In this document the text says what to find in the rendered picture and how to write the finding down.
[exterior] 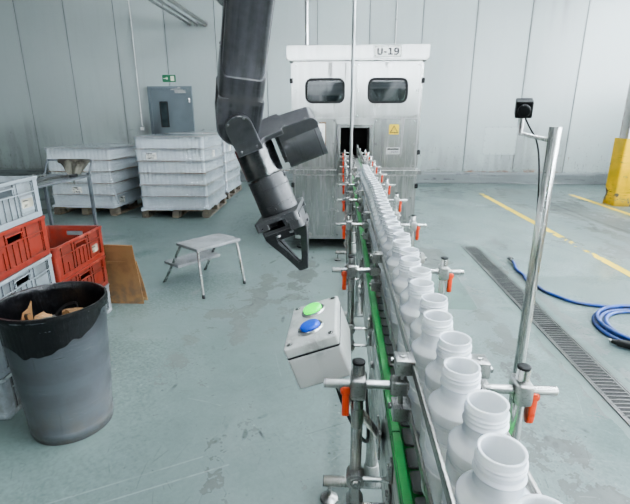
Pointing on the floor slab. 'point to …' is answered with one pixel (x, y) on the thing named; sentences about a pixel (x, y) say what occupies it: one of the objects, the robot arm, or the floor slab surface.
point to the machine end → (374, 67)
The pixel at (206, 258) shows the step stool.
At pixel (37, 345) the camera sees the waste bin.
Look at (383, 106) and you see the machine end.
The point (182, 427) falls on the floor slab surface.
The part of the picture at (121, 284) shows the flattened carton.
